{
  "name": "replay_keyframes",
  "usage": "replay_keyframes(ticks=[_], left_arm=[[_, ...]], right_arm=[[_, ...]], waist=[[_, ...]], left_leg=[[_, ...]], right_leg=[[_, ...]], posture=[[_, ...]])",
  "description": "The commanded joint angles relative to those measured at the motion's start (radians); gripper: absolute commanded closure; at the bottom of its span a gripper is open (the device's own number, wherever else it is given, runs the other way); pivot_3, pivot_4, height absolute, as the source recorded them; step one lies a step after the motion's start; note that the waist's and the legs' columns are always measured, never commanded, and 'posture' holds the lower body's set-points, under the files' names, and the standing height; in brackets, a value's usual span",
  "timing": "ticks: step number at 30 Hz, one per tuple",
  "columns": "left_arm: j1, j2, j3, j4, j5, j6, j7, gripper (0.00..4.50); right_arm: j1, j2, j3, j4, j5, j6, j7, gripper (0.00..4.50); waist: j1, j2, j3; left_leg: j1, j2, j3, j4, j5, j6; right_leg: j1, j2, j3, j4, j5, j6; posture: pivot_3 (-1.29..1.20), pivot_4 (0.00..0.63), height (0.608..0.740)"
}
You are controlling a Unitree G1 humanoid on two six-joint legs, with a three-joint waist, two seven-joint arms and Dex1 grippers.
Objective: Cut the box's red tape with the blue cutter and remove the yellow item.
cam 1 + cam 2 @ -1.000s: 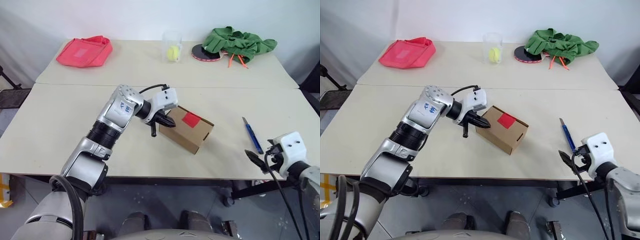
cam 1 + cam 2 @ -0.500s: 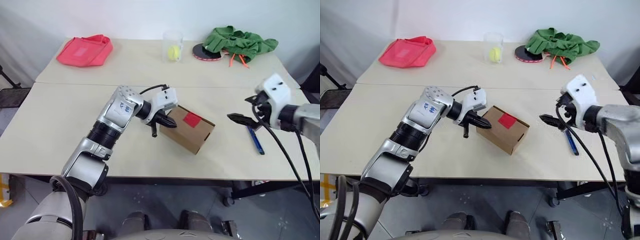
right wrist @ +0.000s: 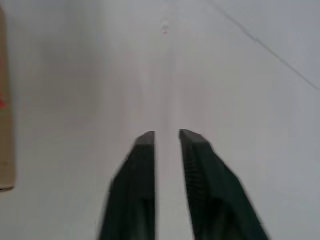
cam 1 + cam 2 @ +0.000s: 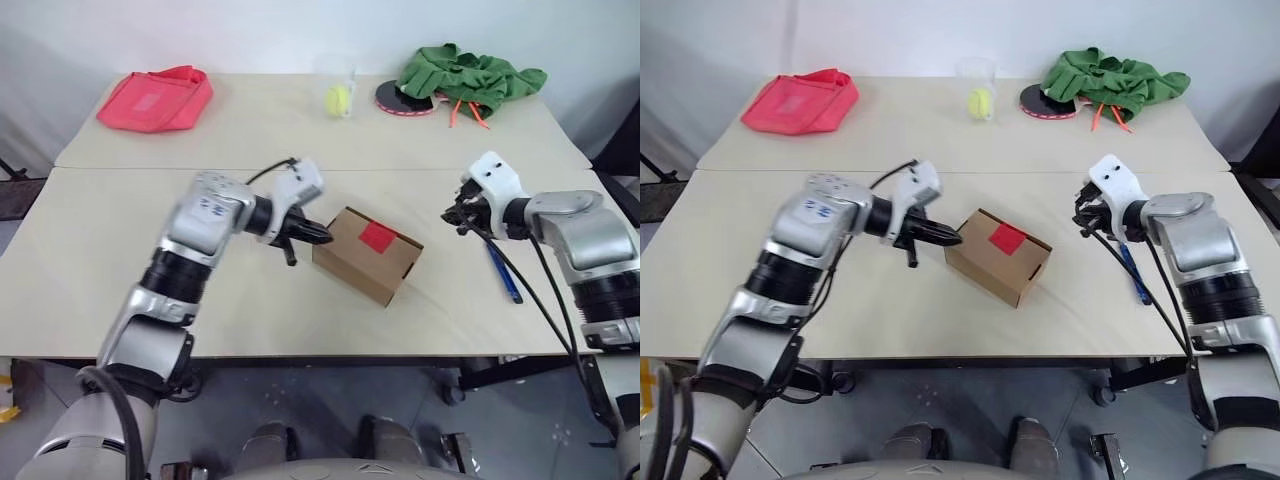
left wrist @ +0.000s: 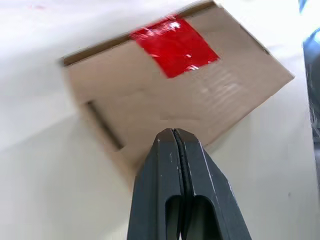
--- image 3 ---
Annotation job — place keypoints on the red tape seal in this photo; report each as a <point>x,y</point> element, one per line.
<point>1,100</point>

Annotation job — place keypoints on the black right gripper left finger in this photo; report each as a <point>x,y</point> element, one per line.
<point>132,190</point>

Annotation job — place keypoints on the brown cardboard box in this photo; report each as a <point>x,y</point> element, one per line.
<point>7,140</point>

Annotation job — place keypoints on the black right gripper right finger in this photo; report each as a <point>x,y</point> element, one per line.
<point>215,195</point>

